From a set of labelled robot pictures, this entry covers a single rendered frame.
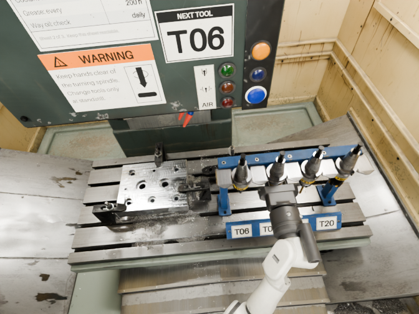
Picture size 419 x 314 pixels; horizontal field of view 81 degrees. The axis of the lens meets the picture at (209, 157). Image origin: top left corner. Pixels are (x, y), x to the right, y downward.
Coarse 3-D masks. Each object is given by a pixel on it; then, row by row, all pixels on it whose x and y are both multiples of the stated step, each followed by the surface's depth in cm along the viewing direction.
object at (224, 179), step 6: (222, 168) 80; (228, 168) 80; (216, 174) 79; (222, 174) 79; (228, 174) 78; (216, 180) 78; (222, 180) 77; (228, 180) 77; (222, 186) 76; (228, 186) 76
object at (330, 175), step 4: (324, 160) 79; (328, 160) 79; (332, 160) 79; (320, 164) 78; (324, 164) 78; (328, 164) 78; (332, 164) 78; (324, 168) 77; (328, 168) 77; (332, 168) 77; (324, 172) 77; (328, 172) 77; (332, 172) 76; (336, 172) 76; (328, 176) 76; (332, 176) 76
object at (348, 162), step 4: (352, 148) 72; (352, 152) 71; (344, 156) 75; (348, 156) 73; (352, 156) 72; (356, 156) 71; (340, 160) 77; (344, 160) 74; (348, 160) 73; (352, 160) 72; (356, 160) 72; (340, 164) 76; (344, 164) 75; (348, 164) 74; (352, 164) 74; (344, 168) 75; (348, 168) 75; (352, 168) 75
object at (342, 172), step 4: (336, 160) 78; (336, 164) 77; (356, 164) 76; (336, 168) 77; (340, 168) 76; (356, 168) 76; (340, 172) 76; (344, 172) 75; (348, 172) 75; (352, 172) 76; (344, 176) 77
